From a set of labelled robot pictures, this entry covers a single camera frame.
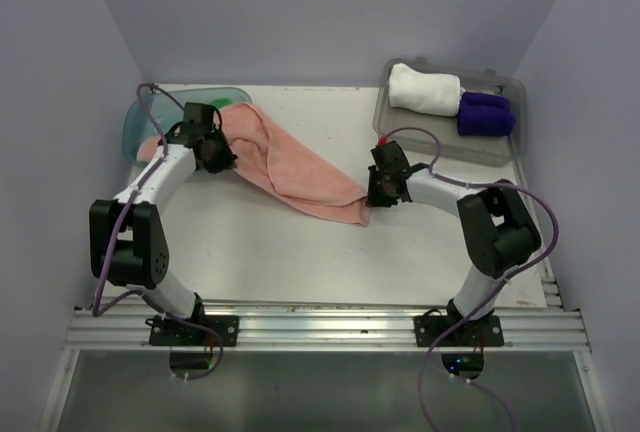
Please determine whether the pink towel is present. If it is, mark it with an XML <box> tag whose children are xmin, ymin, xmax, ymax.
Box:
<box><xmin>137</xmin><ymin>102</ymin><xmax>372</xmax><ymax>228</ymax></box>

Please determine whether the dark purple towel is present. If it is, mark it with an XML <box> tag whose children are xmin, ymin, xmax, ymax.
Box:
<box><xmin>456</xmin><ymin>106</ymin><xmax>516</xmax><ymax>138</ymax></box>

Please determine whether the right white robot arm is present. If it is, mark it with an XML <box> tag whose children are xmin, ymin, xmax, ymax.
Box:
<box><xmin>367</xmin><ymin>164</ymin><xmax>541</xmax><ymax>345</ymax></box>

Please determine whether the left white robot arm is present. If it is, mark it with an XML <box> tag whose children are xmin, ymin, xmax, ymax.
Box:
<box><xmin>89</xmin><ymin>122</ymin><xmax>236</xmax><ymax>345</ymax></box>

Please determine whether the green towel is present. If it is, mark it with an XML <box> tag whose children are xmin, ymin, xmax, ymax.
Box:
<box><xmin>210</xmin><ymin>97</ymin><xmax>234</xmax><ymax>108</ymax></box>

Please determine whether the teal plastic bin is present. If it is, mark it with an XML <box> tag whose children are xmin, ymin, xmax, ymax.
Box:
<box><xmin>122</xmin><ymin>87</ymin><xmax>251</xmax><ymax>167</ymax></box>

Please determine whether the rolled white towel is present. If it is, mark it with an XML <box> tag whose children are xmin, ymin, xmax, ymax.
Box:
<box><xmin>388</xmin><ymin>63</ymin><xmax>465</xmax><ymax>117</ymax></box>

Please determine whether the rolled purple towel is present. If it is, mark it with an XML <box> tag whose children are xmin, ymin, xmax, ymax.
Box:
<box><xmin>461</xmin><ymin>91</ymin><xmax>511</xmax><ymax>111</ymax></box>

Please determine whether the grey transparent plastic tray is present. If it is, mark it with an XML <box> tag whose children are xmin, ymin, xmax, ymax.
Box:
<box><xmin>373</xmin><ymin>58</ymin><xmax>528</xmax><ymax>167</ymax></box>

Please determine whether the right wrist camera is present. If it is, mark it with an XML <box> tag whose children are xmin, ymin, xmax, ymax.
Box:
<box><xmin>371</xmin><ymin>141</ymin><xmax>409</xmax><ymax>173</ymax></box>

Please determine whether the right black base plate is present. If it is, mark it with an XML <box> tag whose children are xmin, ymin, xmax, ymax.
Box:
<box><xmin>413</xmin><ymin>309</ymin><xmax>505</xmax><ymax>348</ymax></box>

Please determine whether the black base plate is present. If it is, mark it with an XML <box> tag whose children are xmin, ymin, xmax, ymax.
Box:
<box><xmin>413</xmin><ymin>309</ymin><xmax>505</xmax><ymax>348</ymax></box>
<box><xmin>145</xmin><ymin>302</ymin><xmax>240</xmax><ymax>347</ymax></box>

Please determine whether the aluminium mounting rail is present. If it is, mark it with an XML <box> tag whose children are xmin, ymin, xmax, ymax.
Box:
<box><xmin>64</xmin><ymin>298</ymin><xmax>590</xmax><ymax>352</ymax></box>

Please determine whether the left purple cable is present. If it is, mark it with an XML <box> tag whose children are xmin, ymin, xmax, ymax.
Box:
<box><xmin>91</xmin><ymin>82</ymin><xmax>226</xmax><ymax>381</ymax></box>

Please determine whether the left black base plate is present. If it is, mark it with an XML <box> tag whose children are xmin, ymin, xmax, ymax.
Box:
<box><xmin>145</xmin><ymin>302</ymin><xmax>240</xmax><ymax>347</ymax></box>

